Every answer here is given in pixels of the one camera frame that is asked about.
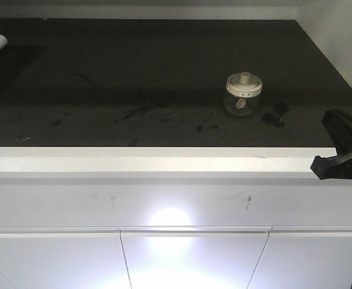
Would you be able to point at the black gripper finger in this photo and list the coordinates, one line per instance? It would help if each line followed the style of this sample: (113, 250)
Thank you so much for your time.
(338, 124)
(336, 167)

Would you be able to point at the glass jar with white lid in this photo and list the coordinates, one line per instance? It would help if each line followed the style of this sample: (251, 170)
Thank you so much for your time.
(243, 94)

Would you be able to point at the white base cabinet with drawers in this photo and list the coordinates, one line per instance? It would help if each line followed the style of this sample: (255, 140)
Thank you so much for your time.
(172, 218)

